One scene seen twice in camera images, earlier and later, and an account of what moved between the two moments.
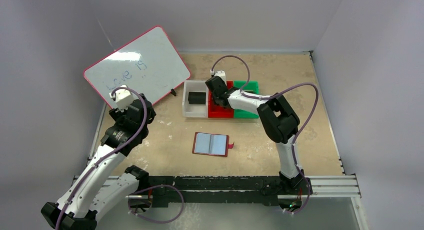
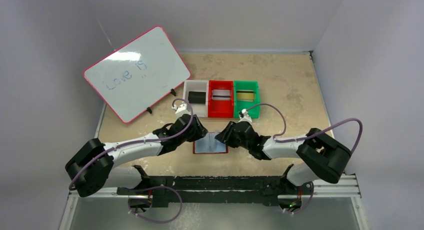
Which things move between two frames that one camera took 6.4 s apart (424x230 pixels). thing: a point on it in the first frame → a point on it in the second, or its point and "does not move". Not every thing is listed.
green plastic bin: [252, 86] does not move
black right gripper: [216, 88] → [231, 133]
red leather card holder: [211, 144] does not move
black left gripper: [131, 111] → [195, 129]
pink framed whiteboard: [151, 64] does not move
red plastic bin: [215, 111] does not move
